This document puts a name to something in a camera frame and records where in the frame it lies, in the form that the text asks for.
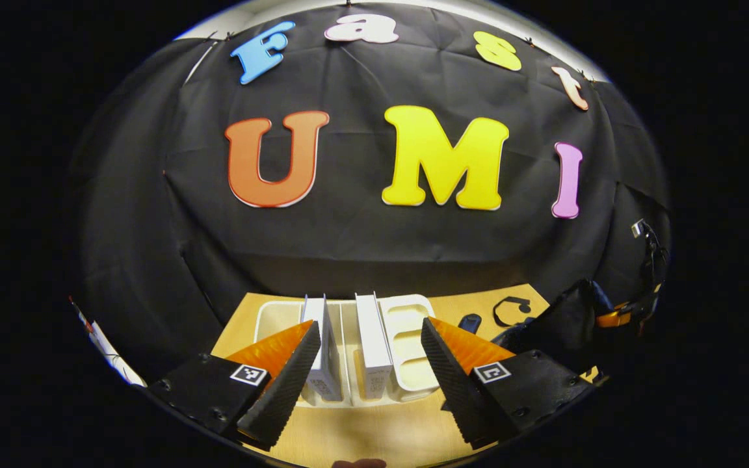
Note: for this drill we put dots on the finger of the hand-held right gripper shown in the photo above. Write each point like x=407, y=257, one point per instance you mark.
x=614, y=317

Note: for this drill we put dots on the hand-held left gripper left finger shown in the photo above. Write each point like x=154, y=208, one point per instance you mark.
x=290, y=390

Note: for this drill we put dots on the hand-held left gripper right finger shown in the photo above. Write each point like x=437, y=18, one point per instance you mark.
x=456, y=390

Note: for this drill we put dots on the white book with large print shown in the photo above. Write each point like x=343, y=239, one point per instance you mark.
x=326, y=364

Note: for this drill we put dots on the blue schoolbag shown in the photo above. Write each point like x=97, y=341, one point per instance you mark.
x=556, y=325

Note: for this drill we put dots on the white bookshelf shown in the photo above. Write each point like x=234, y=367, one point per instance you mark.
x=410, y=351

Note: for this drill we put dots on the white book with plain cover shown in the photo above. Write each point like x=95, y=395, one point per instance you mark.
x=374, y=344

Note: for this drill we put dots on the black backdrop cloth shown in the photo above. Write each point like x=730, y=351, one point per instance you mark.
x=348, y=247

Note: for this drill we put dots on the white cluttered table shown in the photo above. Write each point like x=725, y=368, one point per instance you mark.
x=111, y=354

